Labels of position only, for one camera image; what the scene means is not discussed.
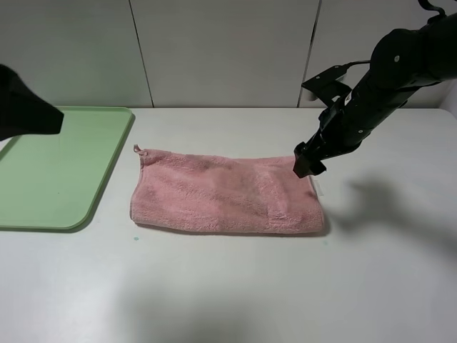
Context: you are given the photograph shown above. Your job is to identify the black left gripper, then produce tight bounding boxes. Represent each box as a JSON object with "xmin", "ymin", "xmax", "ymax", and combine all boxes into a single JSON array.
[{"xmin": 1, "ymin": 65, "xmax": 64, "ymax": 141}]

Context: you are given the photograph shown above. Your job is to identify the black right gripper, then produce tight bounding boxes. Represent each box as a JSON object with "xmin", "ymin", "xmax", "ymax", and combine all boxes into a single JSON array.
[{"xmin": 293, "ymin": 14, "xmax": 456, "ymax": 178}]

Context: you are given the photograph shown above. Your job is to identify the pink fluffy towel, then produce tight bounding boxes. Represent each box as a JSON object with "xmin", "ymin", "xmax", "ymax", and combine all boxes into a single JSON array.
[{"xmin": 130, "ymin": 146, "xmax": 324, "ymax": 235}]

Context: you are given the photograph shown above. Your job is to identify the green plastic tray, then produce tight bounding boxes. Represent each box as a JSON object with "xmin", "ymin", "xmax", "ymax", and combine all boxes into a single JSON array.
[{"xmin": 1, "ymin": 106, "xmax": 134, "ymax": 232}]

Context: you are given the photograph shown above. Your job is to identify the black right wrist strap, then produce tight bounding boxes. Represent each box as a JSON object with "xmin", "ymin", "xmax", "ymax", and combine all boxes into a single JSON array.
[{"xmin": 417, "ymin": 0, "xmax": 449, "ymax": 22}]

